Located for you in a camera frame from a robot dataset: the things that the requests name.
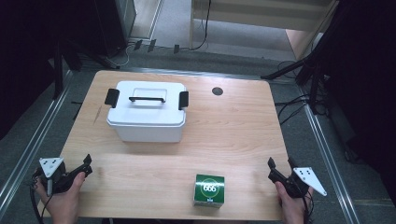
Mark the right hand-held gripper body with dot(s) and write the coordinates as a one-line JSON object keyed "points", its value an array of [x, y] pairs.
{"points": [[303, 183]]}

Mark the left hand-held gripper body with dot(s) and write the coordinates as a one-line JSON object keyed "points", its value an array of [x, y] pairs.
{"points": [[53, 174]]}

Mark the green square carton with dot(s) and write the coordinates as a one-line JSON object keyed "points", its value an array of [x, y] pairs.
{"points": [[209, 189]]}

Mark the white lidded storage box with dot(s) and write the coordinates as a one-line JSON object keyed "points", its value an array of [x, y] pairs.
{"points": [[146, 119]]}

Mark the person's right hand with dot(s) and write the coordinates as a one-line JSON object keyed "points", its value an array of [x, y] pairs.
{"points": [[292, 208]]}

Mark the person's left hand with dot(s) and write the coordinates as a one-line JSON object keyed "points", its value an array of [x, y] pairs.
{"points": [[63, 202]]}

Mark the black metal stand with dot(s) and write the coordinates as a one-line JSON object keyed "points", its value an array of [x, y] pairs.
{"points": [[58, 71]]}

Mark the black tripod stand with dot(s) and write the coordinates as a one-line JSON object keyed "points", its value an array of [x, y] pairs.
{"points": [[306, 70]]}

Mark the black cabinet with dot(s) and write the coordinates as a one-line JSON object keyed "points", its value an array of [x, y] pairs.
{"points": [[115, 25]]}

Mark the light wooden shelf unit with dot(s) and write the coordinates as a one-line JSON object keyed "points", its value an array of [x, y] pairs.
{"points": [[264, 18]]}

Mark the metal floor rail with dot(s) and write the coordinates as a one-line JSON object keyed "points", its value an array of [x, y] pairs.
{"points": [[31, 146], [193, 73], [330, 155]]}

